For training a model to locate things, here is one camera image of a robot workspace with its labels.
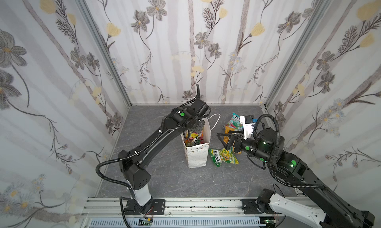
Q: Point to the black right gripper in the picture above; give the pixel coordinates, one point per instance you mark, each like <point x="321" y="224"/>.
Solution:
<point x="235" y="142"/>

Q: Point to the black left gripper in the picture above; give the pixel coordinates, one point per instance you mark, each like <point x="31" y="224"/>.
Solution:
<point x="196" y="128"/>

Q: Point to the yellow chips snack bag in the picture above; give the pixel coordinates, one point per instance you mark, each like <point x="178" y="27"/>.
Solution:
<point x="233" y="140"/>

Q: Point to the teal candy snack bag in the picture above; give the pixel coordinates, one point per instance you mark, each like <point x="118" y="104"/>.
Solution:
<point x="234" y="124"/>

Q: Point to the green yellow snack bag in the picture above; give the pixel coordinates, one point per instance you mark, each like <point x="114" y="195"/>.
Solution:
<point x="223" y="156"/>
<point x="193" y="139"/>

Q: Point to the cartoon animal paper bag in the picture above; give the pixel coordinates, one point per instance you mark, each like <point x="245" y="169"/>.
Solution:
<point x="196" y="156"/>

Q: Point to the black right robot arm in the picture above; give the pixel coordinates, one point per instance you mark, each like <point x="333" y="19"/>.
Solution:
<point x="262" y="140"/>

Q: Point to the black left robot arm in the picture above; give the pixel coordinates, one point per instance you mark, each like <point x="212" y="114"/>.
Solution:
<point x="187" y="117"/>

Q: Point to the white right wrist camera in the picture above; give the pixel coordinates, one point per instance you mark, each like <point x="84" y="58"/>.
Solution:
<point x="248" y="123"/>

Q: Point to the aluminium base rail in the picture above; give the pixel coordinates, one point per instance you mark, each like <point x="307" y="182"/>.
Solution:
<point x="183" y="213"/>

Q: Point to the aluminium right corner post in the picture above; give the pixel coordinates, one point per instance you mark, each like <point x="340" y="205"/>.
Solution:
<point x="316" y="17"/>

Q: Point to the aluminium corner post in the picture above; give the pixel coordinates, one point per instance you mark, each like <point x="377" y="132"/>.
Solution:
<point x="316" y="17"/>
<point x="101" y="44"/>

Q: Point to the aluminium left corner post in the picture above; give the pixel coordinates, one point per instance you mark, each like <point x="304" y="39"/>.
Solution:
<point x="101" y="44"/>

